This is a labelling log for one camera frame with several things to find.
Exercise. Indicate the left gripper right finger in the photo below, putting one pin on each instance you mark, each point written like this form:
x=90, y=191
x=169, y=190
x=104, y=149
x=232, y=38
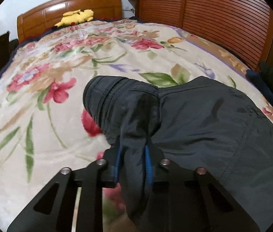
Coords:
x=154, y=170

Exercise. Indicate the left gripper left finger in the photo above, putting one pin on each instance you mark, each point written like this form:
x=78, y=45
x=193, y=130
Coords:
x=113, y=156

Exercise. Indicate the black jacket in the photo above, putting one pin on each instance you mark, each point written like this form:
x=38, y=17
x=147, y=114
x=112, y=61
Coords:
x=217, y=146

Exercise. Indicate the floral bed blanket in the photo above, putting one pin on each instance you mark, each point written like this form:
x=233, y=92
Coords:
x=44, y=125

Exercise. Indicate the yellow plush toy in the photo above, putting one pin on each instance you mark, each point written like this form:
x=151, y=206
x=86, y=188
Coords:
x=75, y=17

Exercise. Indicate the wooden headboard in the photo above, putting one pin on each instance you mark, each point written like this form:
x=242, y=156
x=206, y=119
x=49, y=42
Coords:
x=36, y=21

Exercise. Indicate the dark wooden chair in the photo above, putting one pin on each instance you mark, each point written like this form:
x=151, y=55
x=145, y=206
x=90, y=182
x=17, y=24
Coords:
x=6, y=48

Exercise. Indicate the red louvered wardrobe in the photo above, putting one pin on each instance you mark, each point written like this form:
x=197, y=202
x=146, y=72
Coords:
x=243, y=27

